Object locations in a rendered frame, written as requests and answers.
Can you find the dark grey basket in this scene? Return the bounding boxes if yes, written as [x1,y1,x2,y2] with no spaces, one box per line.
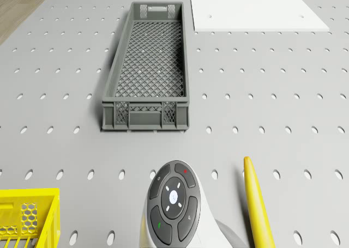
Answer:
[101,1,190,132]

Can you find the banana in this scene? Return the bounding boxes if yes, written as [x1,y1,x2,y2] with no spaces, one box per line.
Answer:
[243,156,277,248]

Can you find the white board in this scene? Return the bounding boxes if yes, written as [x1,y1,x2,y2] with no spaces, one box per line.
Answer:
[189,0,331,33]

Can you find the yellow basket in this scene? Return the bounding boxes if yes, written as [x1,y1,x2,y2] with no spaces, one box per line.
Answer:
[0,187,62,248]

